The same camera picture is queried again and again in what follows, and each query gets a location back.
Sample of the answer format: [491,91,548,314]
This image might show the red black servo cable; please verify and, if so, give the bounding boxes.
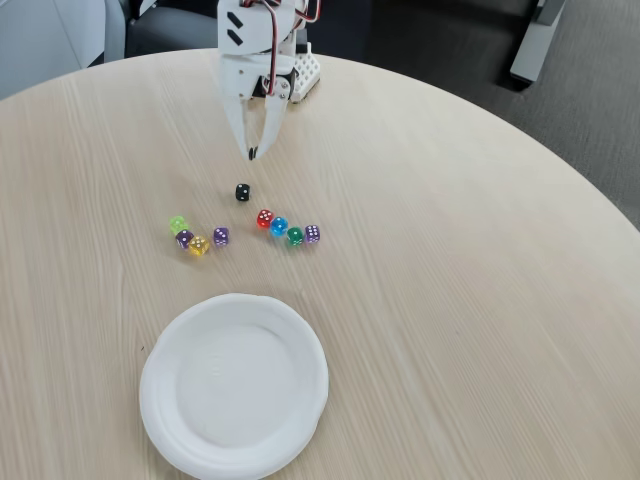
[294,0,322,37]
[241,0,281,96]

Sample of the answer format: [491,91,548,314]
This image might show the white paper plate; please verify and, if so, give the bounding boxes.
[138,292,330,480]

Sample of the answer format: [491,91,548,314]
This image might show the dark grey office chair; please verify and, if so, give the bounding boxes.
[124,0,221,59]

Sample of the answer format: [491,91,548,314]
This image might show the white cabinet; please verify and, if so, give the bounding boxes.
[0,0,126,101]

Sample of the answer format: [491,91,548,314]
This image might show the grey desk leg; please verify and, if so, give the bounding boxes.
[509,0,566,85]

